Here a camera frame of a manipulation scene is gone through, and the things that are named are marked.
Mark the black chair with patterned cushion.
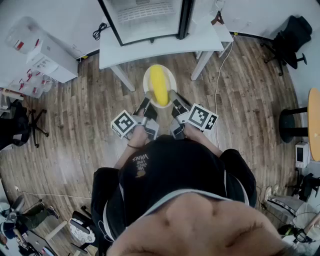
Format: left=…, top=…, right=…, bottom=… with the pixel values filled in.
left=69, top=204, right=101, bottom=254

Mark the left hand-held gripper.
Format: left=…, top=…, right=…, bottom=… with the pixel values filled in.
left=110, top=91, right=160, bottom=140

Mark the dark desk with wooden leg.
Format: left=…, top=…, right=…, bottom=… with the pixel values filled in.
left=14, top=219, right=69, bottom=256

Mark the black office chair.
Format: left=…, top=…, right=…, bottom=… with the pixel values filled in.
left=259, top=15, right=313, bottom=77
left=0, top=98, right=50, bottom=151

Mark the small white side table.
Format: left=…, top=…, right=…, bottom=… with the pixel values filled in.
left=211, top=12, right=235, bottom=58

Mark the black mini fridge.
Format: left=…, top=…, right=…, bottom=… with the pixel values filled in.
left=97, top=0, right=196, bottom=47

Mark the white cardboard box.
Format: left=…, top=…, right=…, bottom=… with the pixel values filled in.
left=26, top=34, right=79, bottom=84

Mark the clear plastic storage bin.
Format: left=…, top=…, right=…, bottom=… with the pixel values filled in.
left=7, top=69, right=53, bottom=99
left=4, top=16, right=48, bottom=55

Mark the coiled black power cable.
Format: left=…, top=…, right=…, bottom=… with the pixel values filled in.
left=92, top=22, right=108, bottom=41

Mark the white plate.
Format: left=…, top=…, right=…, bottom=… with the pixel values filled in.
left=142, top=64, right=178, bottom=109

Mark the yellow corn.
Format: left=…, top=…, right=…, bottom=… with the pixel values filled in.
left=149, top=64, right=169, bottom=105

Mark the person in face mask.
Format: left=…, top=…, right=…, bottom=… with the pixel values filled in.
left=91, top=134, right=258, bottom=251

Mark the large white table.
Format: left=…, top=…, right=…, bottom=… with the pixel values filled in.
left=99, top=16, right=225, bottom=92

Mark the person's head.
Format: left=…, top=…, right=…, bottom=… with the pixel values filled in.
left=107, top=192, right=288, bottom=256

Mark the white cable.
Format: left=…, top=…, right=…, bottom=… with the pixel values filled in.
left=14, top=186, right=92, bottom=200
left=214, top=41, right=235, bottom=149

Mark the small white screen device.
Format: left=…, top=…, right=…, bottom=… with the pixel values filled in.
left=294, top=141, right=311, bottom=169

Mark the person's right forearm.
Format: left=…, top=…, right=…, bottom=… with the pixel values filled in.
left=184, top=123, right=223, bottom=158

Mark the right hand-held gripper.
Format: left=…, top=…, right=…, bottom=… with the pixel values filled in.
left=169, top=89, right=219, bottom=140

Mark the person's left forearm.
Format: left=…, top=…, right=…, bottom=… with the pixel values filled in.
left=113, top=126, right=150, bottom=171

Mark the white wire fridge shelf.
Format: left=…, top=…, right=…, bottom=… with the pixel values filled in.
left=116, top=0, right=176, bottom=24

